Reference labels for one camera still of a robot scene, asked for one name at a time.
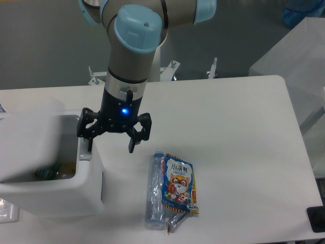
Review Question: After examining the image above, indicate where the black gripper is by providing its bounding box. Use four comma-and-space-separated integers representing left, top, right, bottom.
77, 89, 152, 153

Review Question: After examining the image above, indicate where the grey lid push button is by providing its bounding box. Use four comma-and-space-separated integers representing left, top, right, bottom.
79, 138, 92, 161

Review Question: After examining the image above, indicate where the white plastic trash can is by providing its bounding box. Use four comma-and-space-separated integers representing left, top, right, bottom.
1, 110, 104, 218

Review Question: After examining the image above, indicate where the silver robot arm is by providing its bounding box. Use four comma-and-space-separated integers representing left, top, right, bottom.
77, 0, 217, 152

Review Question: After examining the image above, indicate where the yellow wrapper in bin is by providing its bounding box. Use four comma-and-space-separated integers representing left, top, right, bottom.
59, 162, 76, 179

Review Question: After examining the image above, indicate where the green package in bin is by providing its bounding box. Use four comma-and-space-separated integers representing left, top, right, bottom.
34, 162, 61, 180

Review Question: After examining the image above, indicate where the blue cartoon snack bag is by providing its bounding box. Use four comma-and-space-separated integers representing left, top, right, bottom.
161, 154, 199, 215

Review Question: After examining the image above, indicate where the clear plastic water bottle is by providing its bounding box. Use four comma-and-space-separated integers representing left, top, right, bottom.
145, 151, 166, 230

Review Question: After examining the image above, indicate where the small silver wrapper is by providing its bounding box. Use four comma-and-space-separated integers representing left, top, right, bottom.
166, 212, 189, 234

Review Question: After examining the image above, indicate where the blue patterned object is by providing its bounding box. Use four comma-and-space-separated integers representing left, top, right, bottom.
0, 104, 6, 113

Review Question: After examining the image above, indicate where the clear plastic bag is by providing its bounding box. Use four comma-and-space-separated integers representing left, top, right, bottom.
0, 198, 20, 224

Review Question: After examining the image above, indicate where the white side table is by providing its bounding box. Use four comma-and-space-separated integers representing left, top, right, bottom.
249, 17, 324, 178

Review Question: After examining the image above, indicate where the blue shoe cover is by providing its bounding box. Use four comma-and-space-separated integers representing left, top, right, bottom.
281, 0, 324, 29

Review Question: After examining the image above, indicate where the black device at edge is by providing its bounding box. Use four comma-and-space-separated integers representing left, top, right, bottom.
307, 206, 324, 233

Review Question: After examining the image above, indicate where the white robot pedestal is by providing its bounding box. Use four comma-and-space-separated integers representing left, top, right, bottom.
148, 46, 161, 82

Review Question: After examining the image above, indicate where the white base frame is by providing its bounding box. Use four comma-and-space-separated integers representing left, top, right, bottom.
88, 57, 218, 85

